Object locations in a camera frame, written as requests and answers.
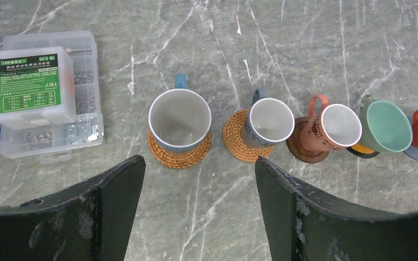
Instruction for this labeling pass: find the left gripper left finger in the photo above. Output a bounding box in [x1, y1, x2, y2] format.
[0, 155, 146, 260]

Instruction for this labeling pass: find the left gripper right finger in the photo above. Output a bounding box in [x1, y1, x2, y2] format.
[255, 157, 418, 260]

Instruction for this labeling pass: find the dark wooden coaster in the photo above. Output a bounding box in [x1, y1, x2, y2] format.
[286, 117, 329, 164]

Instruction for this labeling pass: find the black orange smiley coaster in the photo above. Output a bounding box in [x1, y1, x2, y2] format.
[346, 143, 379, 159]

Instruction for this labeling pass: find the red white cup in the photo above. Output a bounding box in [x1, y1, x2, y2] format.
[299, 94, 362, 152]

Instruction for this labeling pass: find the woven rattan coaster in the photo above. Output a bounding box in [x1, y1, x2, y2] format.
[147, 130, 211, 169]
[222, 109, 274, 163]

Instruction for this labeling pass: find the small white cup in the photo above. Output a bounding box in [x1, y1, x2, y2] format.
[241, 87, 295, 148]

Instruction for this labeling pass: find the teal green cup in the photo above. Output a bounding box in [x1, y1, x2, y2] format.
[359, 94, 413, 152]

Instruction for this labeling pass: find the blue white cup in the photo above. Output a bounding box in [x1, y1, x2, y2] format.
[148, 73, 212, 153]

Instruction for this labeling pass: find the blue felt coaster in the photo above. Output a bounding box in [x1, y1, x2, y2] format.
[403, 117, 418, 161]

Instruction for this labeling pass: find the clear plastic screw box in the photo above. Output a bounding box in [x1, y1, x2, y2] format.
[0, 30, 104, 163]

